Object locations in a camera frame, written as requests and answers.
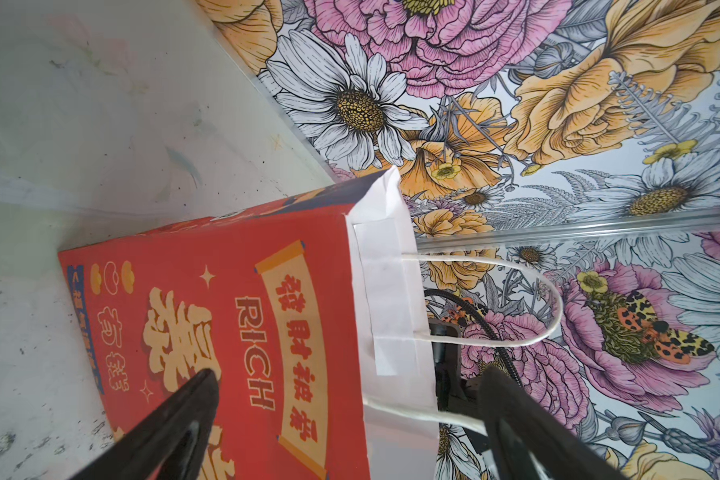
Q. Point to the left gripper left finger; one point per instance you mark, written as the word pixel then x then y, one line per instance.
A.
pixel 170 443

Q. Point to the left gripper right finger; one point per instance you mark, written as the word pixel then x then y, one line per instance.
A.
pixel 524 438

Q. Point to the red paper gift bag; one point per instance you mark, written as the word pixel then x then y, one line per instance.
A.
pixel 309 310

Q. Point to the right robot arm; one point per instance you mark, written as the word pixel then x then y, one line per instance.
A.
pixel 450 316

